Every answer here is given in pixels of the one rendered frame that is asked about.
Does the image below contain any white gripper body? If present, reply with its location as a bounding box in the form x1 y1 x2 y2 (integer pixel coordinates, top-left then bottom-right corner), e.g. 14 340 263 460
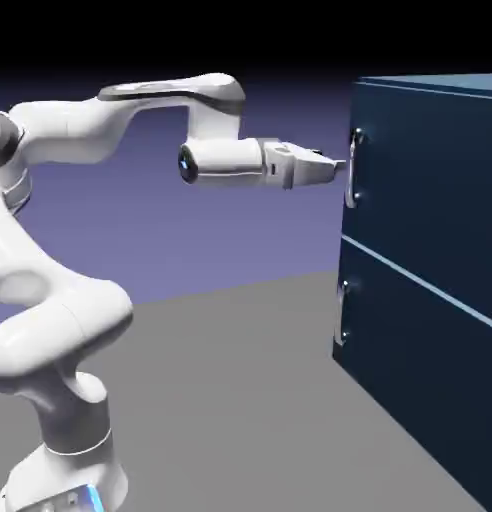
289 141 338 189

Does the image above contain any dark blue cabinet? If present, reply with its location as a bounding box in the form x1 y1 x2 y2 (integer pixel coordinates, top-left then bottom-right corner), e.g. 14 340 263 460
332 72 492 512

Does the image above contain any dark blue cabinet door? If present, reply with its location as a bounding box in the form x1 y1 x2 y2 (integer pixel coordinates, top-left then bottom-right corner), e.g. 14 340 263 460
340 81 492 324
332 236 492 512

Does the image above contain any curved silver door handle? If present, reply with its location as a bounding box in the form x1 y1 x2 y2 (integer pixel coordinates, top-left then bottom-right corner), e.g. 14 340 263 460
334 279 350 348
344 127 365 210

